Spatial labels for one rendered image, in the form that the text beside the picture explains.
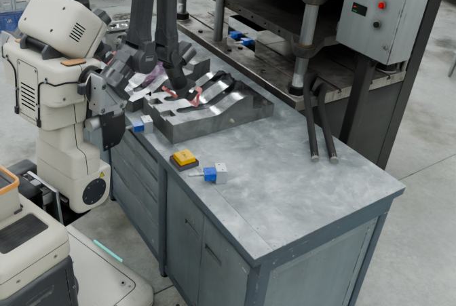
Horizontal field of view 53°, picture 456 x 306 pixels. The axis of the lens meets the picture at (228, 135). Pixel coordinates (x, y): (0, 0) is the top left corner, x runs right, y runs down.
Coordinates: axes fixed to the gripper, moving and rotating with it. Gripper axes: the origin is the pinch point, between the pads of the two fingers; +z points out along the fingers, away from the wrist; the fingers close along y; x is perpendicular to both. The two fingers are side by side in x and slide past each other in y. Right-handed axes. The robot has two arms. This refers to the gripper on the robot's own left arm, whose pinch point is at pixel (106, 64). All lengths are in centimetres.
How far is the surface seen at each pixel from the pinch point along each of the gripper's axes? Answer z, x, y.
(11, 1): 118, -81, 289
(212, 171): 9, 17, -65
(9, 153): 91, 41, 108
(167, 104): 12.4, -1.0, -28.0
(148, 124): 11.8, 10.8, -27.6
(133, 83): 18.9, -6.2, 0.1
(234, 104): 18, -17, -49
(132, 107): 16.4, 5.3, -11.4
